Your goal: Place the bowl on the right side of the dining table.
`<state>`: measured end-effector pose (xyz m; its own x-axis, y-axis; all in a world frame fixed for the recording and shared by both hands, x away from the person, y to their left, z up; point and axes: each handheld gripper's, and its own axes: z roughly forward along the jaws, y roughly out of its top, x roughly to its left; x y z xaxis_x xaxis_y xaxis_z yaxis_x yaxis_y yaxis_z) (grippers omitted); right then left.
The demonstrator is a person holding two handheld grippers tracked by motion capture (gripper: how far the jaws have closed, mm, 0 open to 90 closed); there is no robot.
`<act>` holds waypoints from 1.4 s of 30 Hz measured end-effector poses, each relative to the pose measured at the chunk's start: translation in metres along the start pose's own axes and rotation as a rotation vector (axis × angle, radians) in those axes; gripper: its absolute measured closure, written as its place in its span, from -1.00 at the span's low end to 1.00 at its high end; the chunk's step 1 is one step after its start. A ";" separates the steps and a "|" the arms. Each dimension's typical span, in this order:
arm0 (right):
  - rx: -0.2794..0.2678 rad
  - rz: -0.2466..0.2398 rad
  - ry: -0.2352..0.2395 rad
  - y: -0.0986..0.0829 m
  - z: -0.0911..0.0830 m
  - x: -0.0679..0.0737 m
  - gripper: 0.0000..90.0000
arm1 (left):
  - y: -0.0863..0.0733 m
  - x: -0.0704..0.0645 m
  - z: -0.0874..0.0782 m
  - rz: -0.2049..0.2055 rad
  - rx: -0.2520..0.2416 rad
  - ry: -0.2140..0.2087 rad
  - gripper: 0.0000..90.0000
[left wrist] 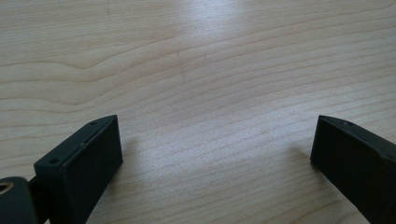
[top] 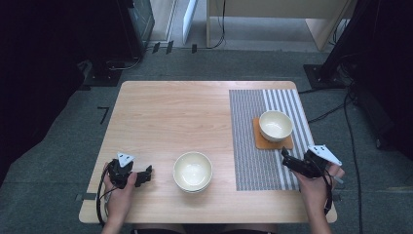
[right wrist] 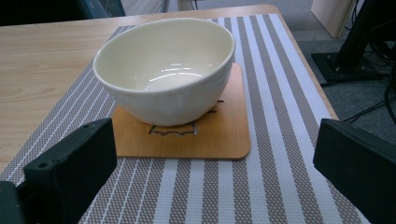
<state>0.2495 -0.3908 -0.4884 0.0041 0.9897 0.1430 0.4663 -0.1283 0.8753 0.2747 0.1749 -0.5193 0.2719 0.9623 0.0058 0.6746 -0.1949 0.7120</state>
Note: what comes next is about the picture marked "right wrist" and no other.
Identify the cream ceramic bowl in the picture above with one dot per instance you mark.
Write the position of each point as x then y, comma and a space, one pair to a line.
165, 71

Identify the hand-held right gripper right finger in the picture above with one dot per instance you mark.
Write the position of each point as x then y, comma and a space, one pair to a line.
358, 161

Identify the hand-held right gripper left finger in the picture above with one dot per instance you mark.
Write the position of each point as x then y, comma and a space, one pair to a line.
71, 168

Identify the grey striped woven placemat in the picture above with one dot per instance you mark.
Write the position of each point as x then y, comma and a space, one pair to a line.
274, 155

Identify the light wooden desk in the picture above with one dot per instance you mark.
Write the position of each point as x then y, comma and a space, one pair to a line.
333, 15

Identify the square wooden coaster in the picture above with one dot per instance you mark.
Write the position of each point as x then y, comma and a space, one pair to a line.
218, 137

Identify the black stand base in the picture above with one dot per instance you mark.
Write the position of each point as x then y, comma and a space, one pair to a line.
355, 53

